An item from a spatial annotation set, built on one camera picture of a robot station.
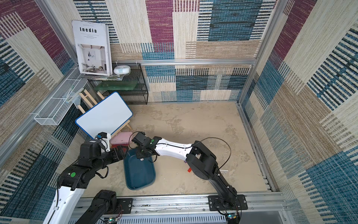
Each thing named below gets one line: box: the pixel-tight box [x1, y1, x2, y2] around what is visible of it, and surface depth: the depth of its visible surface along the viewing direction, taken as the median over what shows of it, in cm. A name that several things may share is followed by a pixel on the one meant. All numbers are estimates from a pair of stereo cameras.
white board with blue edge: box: [75, 91, 134, 140], surface depth 85 cm
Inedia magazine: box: [71, 20, 113, 77], surface depth 79 cm
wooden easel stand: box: [76, 89, 133, 139], surface depth 83 cm
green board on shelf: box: [94, 80, 139, 91], surface depth 100 cm
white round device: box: [113, 64, 131, 75], surface depth 89 cm
